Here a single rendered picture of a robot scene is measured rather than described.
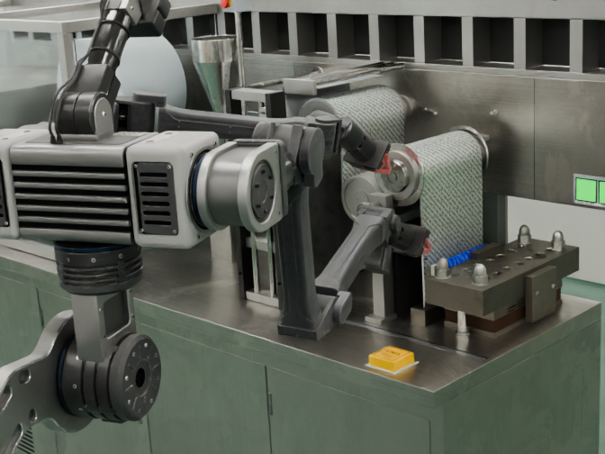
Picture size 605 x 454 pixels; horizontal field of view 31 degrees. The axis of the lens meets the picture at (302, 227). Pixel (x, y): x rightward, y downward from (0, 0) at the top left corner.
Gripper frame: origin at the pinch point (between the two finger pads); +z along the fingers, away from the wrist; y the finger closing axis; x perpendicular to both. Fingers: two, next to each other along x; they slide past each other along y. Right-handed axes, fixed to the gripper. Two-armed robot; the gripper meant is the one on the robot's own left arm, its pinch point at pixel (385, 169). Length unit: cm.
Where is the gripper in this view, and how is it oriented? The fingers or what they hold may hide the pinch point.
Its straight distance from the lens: 253.6
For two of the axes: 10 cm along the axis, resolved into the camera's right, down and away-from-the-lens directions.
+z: 5.5, 4.2, 7.3
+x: 4.3, -8.8, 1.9
